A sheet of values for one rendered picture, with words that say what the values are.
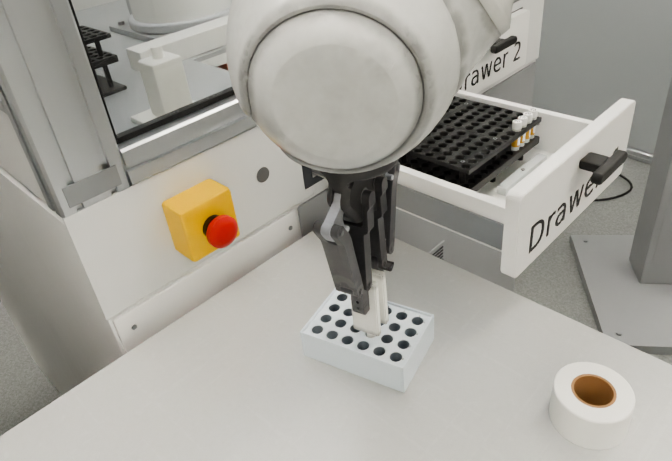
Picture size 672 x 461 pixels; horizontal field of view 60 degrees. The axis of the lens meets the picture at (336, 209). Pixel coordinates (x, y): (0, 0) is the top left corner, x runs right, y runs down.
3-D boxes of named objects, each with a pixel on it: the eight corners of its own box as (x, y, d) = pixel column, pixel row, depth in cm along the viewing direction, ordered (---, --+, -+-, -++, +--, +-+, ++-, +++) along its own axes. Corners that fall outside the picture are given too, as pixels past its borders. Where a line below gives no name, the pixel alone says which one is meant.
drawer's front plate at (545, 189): (621, 172, 80) (636, 98, 74) (513, 281, 64) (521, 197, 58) (609, 169, 81) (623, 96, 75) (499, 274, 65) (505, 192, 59)
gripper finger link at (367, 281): (376, 187, 51) (368, 194, 50) (379, 288, 56) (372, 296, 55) (337, 179, 53) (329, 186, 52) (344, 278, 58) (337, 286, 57)
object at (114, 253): (538, 57, 125) (545, -12, 117) (106, 320, 68) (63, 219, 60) (260, 8, 184) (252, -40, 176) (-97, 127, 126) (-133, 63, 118)
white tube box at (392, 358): (434, 338, 66) (434, 314, 64) (404, 393, 60) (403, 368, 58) (339, 308, 71) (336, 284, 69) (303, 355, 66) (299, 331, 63)
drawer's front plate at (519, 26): (525, 63, 118) (530, 8, 112) (442, 114, 102) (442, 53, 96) (518, 62, 119) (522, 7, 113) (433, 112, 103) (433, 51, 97)
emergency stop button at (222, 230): (244, 240, 69) (237, 212, 67) (216, 256, 67) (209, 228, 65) (228, 231, 71) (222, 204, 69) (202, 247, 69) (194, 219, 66)
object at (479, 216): (605, 164, 80) (612, 124, 76) (507, 257, 65) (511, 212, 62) (383, 103, 104) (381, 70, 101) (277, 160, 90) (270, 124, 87)
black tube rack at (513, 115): (537, 158, 82) (541, 116, 79) (467, 214, 72) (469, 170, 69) (412, 122, 96) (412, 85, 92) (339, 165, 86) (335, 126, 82)
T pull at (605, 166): (627, 160, 68) (629, 150, 67) (599, 187, 63) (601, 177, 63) (596, 152, 70) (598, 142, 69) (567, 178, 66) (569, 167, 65)
